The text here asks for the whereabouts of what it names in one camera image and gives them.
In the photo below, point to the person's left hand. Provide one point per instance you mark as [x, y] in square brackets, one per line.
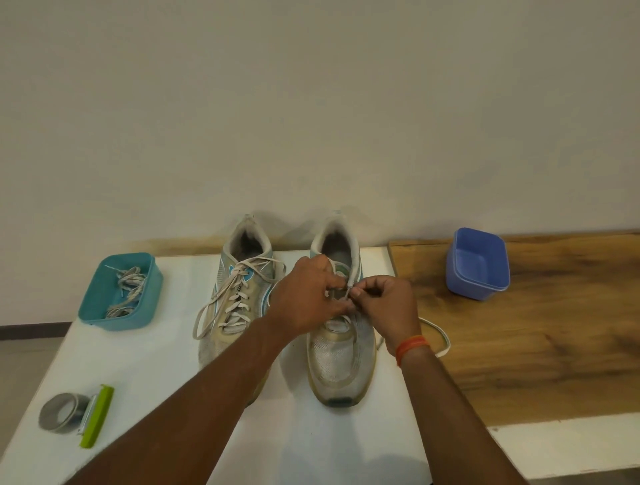
[300, 300]

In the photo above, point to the blue plastic container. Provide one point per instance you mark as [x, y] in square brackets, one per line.
[477, 260]

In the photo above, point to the person's right hand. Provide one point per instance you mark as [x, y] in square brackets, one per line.
[392, 310]

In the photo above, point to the teal plastic container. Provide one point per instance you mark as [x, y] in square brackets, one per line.
[90, 305]

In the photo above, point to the green utility cutter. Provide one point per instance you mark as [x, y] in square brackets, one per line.
[97, 419]

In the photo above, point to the person's left forearm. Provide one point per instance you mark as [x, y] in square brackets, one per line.
[180, 419]

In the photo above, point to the person's right forearm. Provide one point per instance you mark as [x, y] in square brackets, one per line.
[460, 424]

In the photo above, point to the orange thread wristband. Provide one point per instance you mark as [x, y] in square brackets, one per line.
[412, 347]

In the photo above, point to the worn white sneaker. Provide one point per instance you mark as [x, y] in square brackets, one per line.
[340, 370]
[245, 235]

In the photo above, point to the grey tape roll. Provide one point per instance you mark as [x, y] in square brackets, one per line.
[47, 420]

